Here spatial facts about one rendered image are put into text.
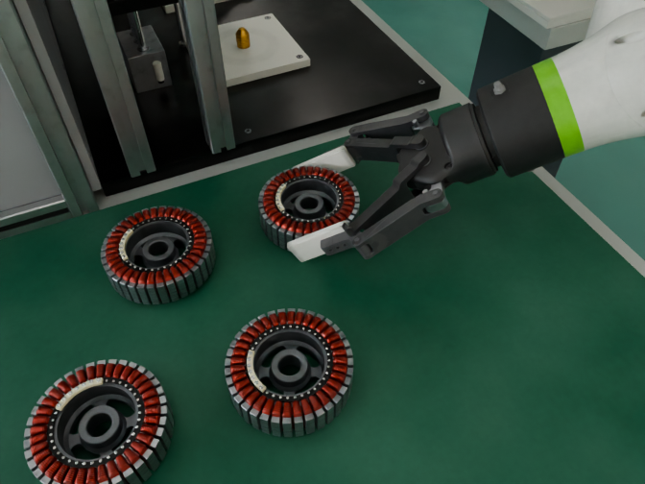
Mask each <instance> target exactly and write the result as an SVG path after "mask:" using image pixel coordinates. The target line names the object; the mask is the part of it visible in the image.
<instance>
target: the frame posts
mask: <svg viewBox="0 0 645 484"><path fill-rule="evenodd" d="M70 1H71V4H72V7H73V10H74V13H75V15H76V17H77V20H78V23H79V26H80V29H81V32H82V35H83V38H84V43H85V46H86V48H87V51H88V54H89V56H90V59H91V62H92V65H93V68H94V71H95V74H96V77H97V80H98V82H99V85H100V88H101V90H102V93H103V96H104V99H105V102H106V105H107V110H108V113H109V115H110V118H111V121H112V124H113V127H114V130H115V132H116V135H117V138H118V141H119V144H120V147H121V149H122V152H123V155H124V158H125V161H126V163H127V166H128V168H129V171H130V174H131V177H132V178H133V177H137V176H140V172H139V171H142V170H147V173H151V172H154V171H155V170H156V169H155V163H154V159H153V156H152V153H151V149H150V146H149V142H148V139H147V136H146V133H145V130H144V126H143V123H142V120H141V116H140V113H139V109H138V106H137V104H136V100H135V97H134V93H133V90H132V87H131V81H130V77H129V74H128V71H127V67H126V65H125V61H124V58H123V55H122V51H121V48H120V44H119V41H118V38H117V34H116V32H115V28H114V25H113V22H112V18H111V15H110V11H109V8H108V2H107V0H70ZM179 8H180V13H181V18H182V23H183V28H184V33H185V38H186V43H187V48H188V53H189V58H190V62H191V67H192V72H193V77H194V83H195V88H196V92H197V97H198V102H199V107H200V112H201V117H202V121H203V131H204V136H205V141H206V143H207V145H209V147H210V150H211V152H212V154H217V153H221V152H222V151H221V148H223V147H227V149H228V150H230V149H234V148H235V140H234V133H233V128H232V121H231V114H230V107H229V101H228V95H227V82H226V75H225V69H224V63H223V56H222V49H221V43H220V37H219V30H218V23H217V16H216V11H215V4H214V0H179Z"/></svg>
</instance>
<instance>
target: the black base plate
mask: <svg viewBox="0 0 645 484"><path fill-rule="evenodd" d="M44 1H45V4H46V8H47V11H48V13H49V16H50V20H51V23H52V26H53V29H54V33H55V36H56V39H57V42H58V46H59V48H60V53H61V57H62V60H63V63H64V67H65V70H66V73H67V76H68V80H69V83H70V85H71V88H72V92H73V95H74V98H75V101H76V105H77V108H78V111H79V114H80V117H81V120H82V123H83V127H84V132H85V135H86V139H87V142H88V145H89V148H90V152H91V154H92V157H93V160H94V164H95V167H96V170H97V173H98V177H99V180H100V183H101V186H102V188H103V190H104V193H105V195H106V196H110V195H114V194H117V193H121V192H124V191H128V190H131V189H134V188H137V187H140V186H144V185H147V184H150V183H154V182H160V181H163V180H166V179H170V178H173V177H176V176H179V175H182V174H186V173H189V172H193V171H196V170H199V169H203V168H205V167H209V166H212V165H215V164H219V163H222V162H226V161H229V160H233V159H236V158H239V157H244V156H248V155H251V154H254V153H258V152H261V151H265V150H268V149H271V148H274V147H277V146H281V145H284V144H287V143H291V142H294V141H298V140H301V139H304V138H307V137H310V136H314V135H317V134H320V133H326V132H330V131H333V130H337V129H340V128H342V127H346V126H349V125H353V124H356V123H359V122H363V121H366V120H370V119H372V118H375V117H379V116H382V115H386V114H389V113H392V112H396V111H399V110H403V109H407V108H411V107H414V106H418V105H421V104H424V103H428V102H431V101H435V100H438V99H439V97H440V92H441V86H440V85H439V84H438V83H437V82H436V81H435V80H434V79H433V78H432V77H431V76H430V75H428V74H427V73H426V72H425V71H424V70H423V69H422V68H421V67H420V66H419V65H418V64H417V63H416V62H415V61H414V60H413V59H411V58H410V57H409V56H408V55H407V54H406V53H405V52H404V51H403V50H402V49H401V48H400V47H399V46H398V45H397V44H396V43H395V42H393V41H392V40H391V39H390V38H389V37H388V36H387V35H386V34H385V33H384V32H383V31H382V30H381V29H380V28H379V27H377V26H376V25H375V24H374V23H373V22H372V21H371V20H370V19H369V18H368V17H367V16H366V15H365V14H364V13H363V12H362V11H360V10H359V9H358V8H357V7H356V6H355V5H354V4H353V3H352V2H351V1H350V0H229V1H225V2H221V3H216V4H215V11H216V16H217V23H218V25H221V24H226V23H229V22H234V21H238V20H243V19H247V18H252V17H256V16H260V15H264V14H269V13H272V14H273V15H274V16H275V18H276V19H277V20H278V21H279V23H280V24H281V25H282V26H283V27H284V29H285V30H286V31H287V32H288V33H289V35H290V36H291V37H292V38H293V39H294V40H295V42H296V43H297V44H298V45H299V47H300V48H301V49H302V50H303V51H304V53H305V54H306V55H307V56H308V57H309V59H310V66H307V67H303V68H300V69H296V70H292V71H288V72H284V73H280V74H277V75H273V76H270V77H266V78H262V79H258V80H254V81H250V82H246V83H242V84H239V85H232V86H229V87H227V95H228V101H229V107H230V114H231V121H232V128H233V133H234V140H235V148H234V149H230V150H228V149H227V147H223V148H221V151H222V152H221V153H217V154H212V152H211V150H210V147H209V145H207V143H206V141H205V136H204V131H203V121H202V117H201V112H200V107H199V102H198V97H197V92H196V88H195V83H194V77H193V72H192V67H191V62H190V58H189V53H188V50H187V48H186V47H180V46H179V42H180V41H181V39H180V35H179V26H178V22H177V17H176V12H170V13H166V12H165V10H164V9H163V7H162V6H161V7H156V8H151V9H147V10H142V11H138V15H139V19H140V23H141V27H144V26H149V25H151V26H152V27H153V29H154V31H155V34H156V36H157V38H158V39H159V41H160V43H161V45H162V47H163V49H164V51H165V55H166V59H167V62H168V67H169V71H170V75H171V80H172V85H168V86H165V87H161V88H157V89H153V90H149V91H145V92H141V93H137V92H136V90H135V88H134V86H133V83H132V81H131V77H130V75H129V77H130V81H131V87H132V90H133V93H134V97H135V100H136V104H137V106H138V109H139V113H140V116H141V120H142V123H143V126H144V130H145V133H146V136H147V139H148V142H149V146H150V149H151V153H152V156H153V159H154V163H155V169H156V170H155V171H154V172H151V173H147V170H142V171H139V172H140V176H137V177H133V178H132V177H131V174H130V171H129V168H128V166H127V163H126V161H125V158H124V155H123V152H122V149H121V147H120V144H119V141H118V138H117V135H116V132H115V130H114V127H113V124H112V121H111V118H110V115H109V113H108V108H107V105H106V102H105V99H104V96H103V93H102V90H101V88H100V85H99V82H98V80H97V77H96V74H95V71H94V68H93V65H92V62H91V59H90V56H89V54H88V51H87V48H86V46H85V43H84V38H83V35H82V32H81V29H80V26H79V23H78V20H77V17H76V15H75V13H74V10H73V7H72V4H71V1H70V0H44Z"/></svg>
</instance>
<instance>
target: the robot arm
mask: <svg viewBox="0 0 645 484"><path fill-rule="evenodd" d="M476 97H477V101H478V104H479V106H476V107H475V106H474V104H471V103H467V104H465V105H462V106H460V107H458V108H455V109H453V110H450V111H448V112H445V113H443V114H442V115H441V116H440V117H439V121H438V123H439V125H437V126H435V124H434V122H433V120H432V118H431V116H430V114H429V112H428V110H427V109H421V110H419V111H416V112H414V113H412V114H409V115H407V116H402V117H397V118H393V119H388V120H383V121H377V122H372V123H368V124H363V125H358V126H354V127H352V128H350V129H349V131H348V132H349V133H350V137H349V139H347V140H346V141H345V143H344V144H343V145H341V146H339V147H336V148H334V149H332V150H329V151H327V152H325V153H324V154H322V155H320V156H318V157H314V158H312V159H309V160H307V161H305V162H303V163H301V164H299V165H296V166H294V167H297V168H298V169H299V167H300V166H305V167H306V170H307V166H314V169H315V167H316V166H321V167H322V169H323V168H324V167H326V168H329V170H331V169H333V170H335V171H337V173H340V172H342V171H345V170H346V169H349V168H351V167H354V166H355V165H356V162H357V163H358V164H359V162H360V161H361V160H373V161H388V162H398V163H399V166H398V175H397V176H396V177H395V178H394V180H393V185H392V186H391V187H390V188H389V189H387V190H386V191H385V192H384V193H383V194H382V195H381V196H380V197H379V198H378V199H377V200H376V201H375V202H374V203H372V204H371V205H370V206H369V207H368V208H367V209H366V210H365V211H364V212H363V213H362V214H361V215H359V216H358V217H357V218H356V219H355V220H354V221H353V222H352V223H351V224H350V225H349V224H348V223H347V221H342V222H339V223H337V224H334V225H332V226H329V227H327V228H324V229H322V230H317V231H315V232H312V233H310V234H307V235H305V236H302V237H300V238H298V239H295V240H293V241H290V242H288V243H287V248H288V249H289V250H290V251H291V252H292V253H293V254H294V256H295V257H296V258H297V259H298V260H299V261H301V262H303V261H306V260H309V259H311V258H314V257H317V256H319V255H322V254H326V255H333V254H336V253H338V252H342V251H344V250H347V249H350V248H356V250H357V251H358V252H359V253H360V255H361V256H362V257H363V258H364V259H370V258H372V257H373V256H375V255H376V254H378V253H380V252H381V251H383V250H384V249H386V248H387V247H389V246H390V245H392V244H393V243H394V242H395V241H397V240H398V239H400V238H401V237H403V236H405V235H406V234H408V233H409V232H411V231H412V230H414V229H416V228H417V227H419V226H420V225H422V224H423V223H425V222H426V221H428V220H429V219H432V218H435V217H438V216H441V215H443V214H445V213H447V212H449V211H450V209H451V206H450V204H449V202H448V201H447V199H446V197H445V192H444V190H445V189H446V188H447V187H448V186H449V185H450V184H452V183H454V182H462V183H464V184H470V183H472V182H477V181H479V180H481V179H484V178H486V177H489V176H492V175H494V174H496V172H497V171H498V166H502V168H503V170H504V172H505V174H506V175H507V176H508V177H510V178H512V177H514V176H517V175H520V174H523V173H525V172H532V171H534V170H535V169H536V168H539V167H541V166H543V165H546V164H549V163H552V162H554V161H557V160H560V159H563V158H565V157H570V156H572V155H575V154H578V153H580V152H583V151H585V150H588V149H591V148H594V147H597V146H601V145H604V144H608V143H611V142H615V141H620V140H624V139H629V138H635V137H641V136H645V0H596V2H595V5H594V9H593V12H592V16H591V18H590V22H589V25H588V28H587V32H586V35H585V40H583V41H581V42H580V43H578V44H576V45H574V46H573V47H571V48H569V49H567V50H565V51H563V52H561V53H559V54H557V55H556V56H554V57H551V58H549V59H547V60H543V61H541V62H539V63H536V64H534V65H532V66H529V67H527V68H525V69H522V70H520V71H518V72H516V73H513V74H512V75H510V76H507V77H505V78H503V79H500V80H498V81H496V82H494V83H491V84H489V85H485V86H483V87H481V88H478V89H477V92H476ZM363 134H365V135H366V137H364V136H363ZM354 159H355V160H354ZM355 161H356V162H355ZM358 161H359V162H358ZM408 187H409V188H412V189H413V190H412V191H410V189H409V188H408ZM360 230H364V231H363V232H361V231H360Z"/></svg>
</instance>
